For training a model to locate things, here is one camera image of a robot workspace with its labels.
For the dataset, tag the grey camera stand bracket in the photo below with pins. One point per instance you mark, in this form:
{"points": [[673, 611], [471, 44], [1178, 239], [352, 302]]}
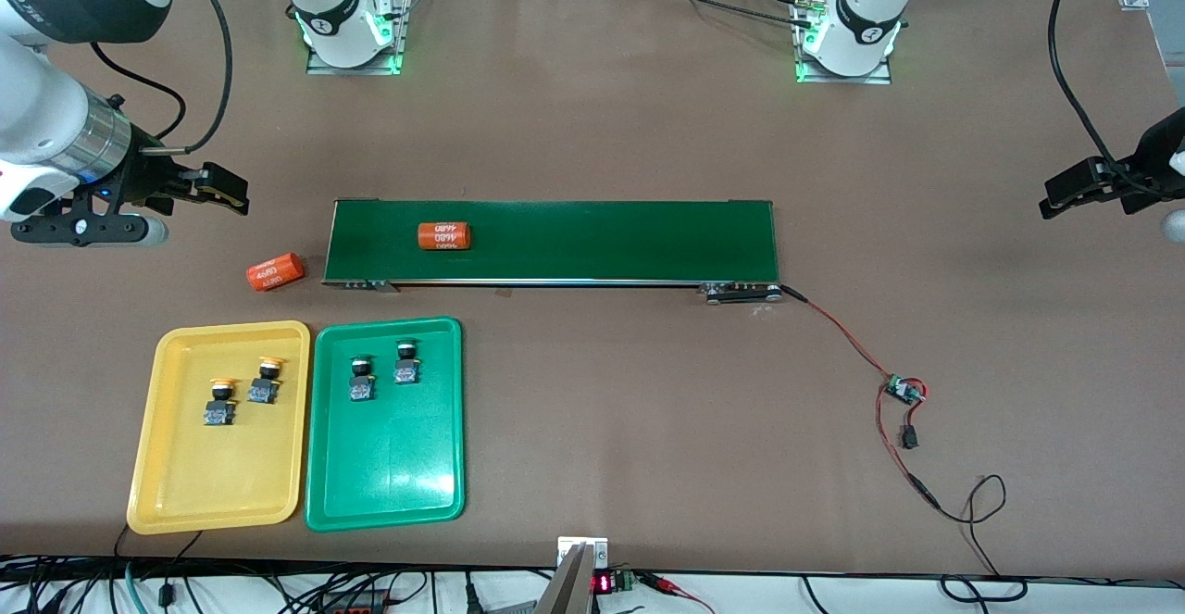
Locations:
{"points": [[574, 586]]}

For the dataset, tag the green conveyor belt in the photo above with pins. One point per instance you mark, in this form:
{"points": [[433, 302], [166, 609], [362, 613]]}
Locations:
{"points": [[602, 244]]}

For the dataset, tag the small black connector plug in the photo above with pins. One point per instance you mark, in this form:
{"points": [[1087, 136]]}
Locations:
{"points": [[910, 437]]}

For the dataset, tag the red clip lead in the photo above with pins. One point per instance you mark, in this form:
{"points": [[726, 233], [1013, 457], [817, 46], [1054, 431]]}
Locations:
{"points": [[671, 586]]}

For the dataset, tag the black power strip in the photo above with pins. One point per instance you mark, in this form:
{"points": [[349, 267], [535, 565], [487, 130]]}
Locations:
{"points": [[356, 607]]}

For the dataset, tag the red digit display module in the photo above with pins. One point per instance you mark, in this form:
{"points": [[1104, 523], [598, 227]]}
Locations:
{"points": [[604, 583]]}

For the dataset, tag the small green circuit board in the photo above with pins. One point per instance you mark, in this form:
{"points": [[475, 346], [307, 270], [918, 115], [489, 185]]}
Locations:
{"points": [[900, 390]]}

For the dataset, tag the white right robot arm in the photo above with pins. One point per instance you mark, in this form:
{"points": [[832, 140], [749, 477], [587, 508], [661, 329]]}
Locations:
{"points": [[56, 86]]}

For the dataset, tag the orange cylindrical battery cell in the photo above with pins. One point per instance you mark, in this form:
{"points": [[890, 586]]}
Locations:
{"points": [[275, 273], [444, 236]]}

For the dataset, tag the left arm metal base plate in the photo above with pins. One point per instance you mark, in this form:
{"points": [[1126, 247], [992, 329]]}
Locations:
{"points": [[842, 80]]}

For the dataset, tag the green plastic tray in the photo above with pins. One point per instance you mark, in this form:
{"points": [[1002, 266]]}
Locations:
{"points": [[384, 457]]}

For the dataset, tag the green push button switch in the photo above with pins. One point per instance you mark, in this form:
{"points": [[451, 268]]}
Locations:
{"points": [[405, 371], [361, 387]]}

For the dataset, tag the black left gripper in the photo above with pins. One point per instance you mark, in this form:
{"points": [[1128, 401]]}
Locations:
{"points": [[1151, 162]]}

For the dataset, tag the yellow plastic tray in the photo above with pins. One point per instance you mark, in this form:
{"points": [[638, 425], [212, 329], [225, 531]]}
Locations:
{"points": [[218, 475]]}

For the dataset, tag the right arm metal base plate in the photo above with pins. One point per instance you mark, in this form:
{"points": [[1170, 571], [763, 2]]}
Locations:
{"points": [[404, 21]]}

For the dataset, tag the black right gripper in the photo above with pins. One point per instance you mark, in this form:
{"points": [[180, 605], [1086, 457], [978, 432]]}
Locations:
{"points": [[148, 178]]}

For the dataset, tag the yellow push button switch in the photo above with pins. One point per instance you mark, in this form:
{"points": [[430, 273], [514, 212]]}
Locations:
{"points": [[220, 406], [266, 385]]}

